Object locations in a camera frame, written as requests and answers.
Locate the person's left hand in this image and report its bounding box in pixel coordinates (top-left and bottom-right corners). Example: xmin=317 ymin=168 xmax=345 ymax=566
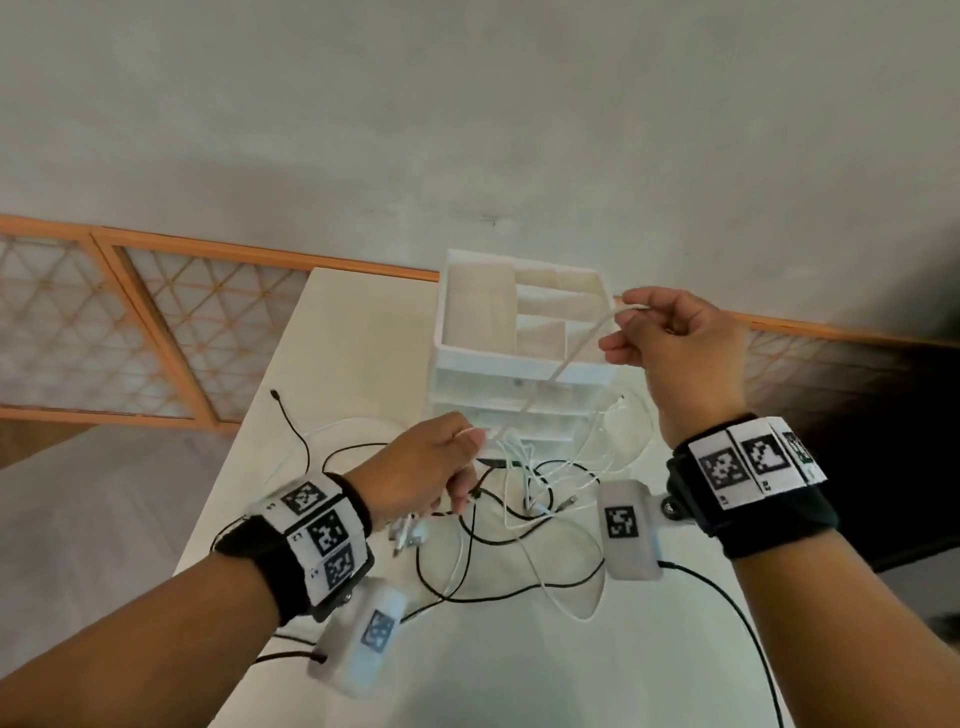
xmin=341 ymin=410 xmax=489 ymax=530

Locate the person's right hand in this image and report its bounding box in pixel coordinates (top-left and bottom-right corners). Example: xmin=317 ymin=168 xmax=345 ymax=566
xmin=598 ymin=287 xmax=750 ymax=451

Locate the white drawer organizer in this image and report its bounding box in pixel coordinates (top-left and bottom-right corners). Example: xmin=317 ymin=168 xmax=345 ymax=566
xmin=425 ymin=249 xmax=624 ymax=463

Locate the white cable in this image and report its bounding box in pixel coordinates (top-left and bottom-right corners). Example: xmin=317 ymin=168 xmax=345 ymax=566
xmin=386 ymin=296 xmax=652 ymax=560

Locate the bundle of black white cables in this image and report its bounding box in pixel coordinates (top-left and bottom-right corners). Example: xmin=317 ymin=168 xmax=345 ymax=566
xmin=209 ymin=386 xmax=654 ymax=624

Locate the person's right forearm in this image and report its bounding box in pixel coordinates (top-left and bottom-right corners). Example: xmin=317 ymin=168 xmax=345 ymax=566
xmin=727 ymin=524 xmax=960 ymax=728

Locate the person's left forearm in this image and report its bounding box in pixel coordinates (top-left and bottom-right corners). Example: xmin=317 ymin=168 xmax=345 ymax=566
xmin=0 ymin=551 xmax=290 ymax=728

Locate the black marker wristband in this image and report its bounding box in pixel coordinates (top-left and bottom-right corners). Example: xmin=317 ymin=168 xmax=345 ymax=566
xmin=665 ymin=414 xmax=841 ymax=562
xmin=212 ymin=470 xmax=376 ymax=628

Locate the white table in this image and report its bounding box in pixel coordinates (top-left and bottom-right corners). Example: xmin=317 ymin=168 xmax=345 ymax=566
xmin=172 ymin=266 xmax=796 ymax=728

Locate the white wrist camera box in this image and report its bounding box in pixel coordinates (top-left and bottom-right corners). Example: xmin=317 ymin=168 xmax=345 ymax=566
xmin=307 ymin=581 xmax=410 ymax=699
xmin=597 ymin=479 xmax=680 ymax=583

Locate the black camera cable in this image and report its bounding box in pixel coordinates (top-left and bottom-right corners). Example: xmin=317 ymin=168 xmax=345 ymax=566
xmin=658 ymin=558 xmax=787 ymax=728
xmin=254 ymin=633 xmax=331 ymax=667

